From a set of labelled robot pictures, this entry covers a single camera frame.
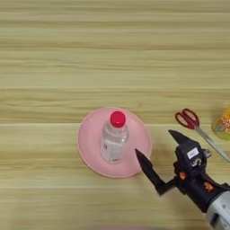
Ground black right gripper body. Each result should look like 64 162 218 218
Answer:
173 163 230 214

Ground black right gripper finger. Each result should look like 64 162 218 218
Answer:
167 128 193 148
134 148 176 197

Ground red handled scissors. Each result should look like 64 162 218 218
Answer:
174 108 230 164

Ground black box white label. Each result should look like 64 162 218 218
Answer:
174 139 212 173

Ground pink round plate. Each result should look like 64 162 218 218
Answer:
76 106 153 180

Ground orange juice bottle white cap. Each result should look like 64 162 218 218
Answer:
211 104 230 141

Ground clear bottle red cap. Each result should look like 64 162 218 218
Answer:
100 111 130 164

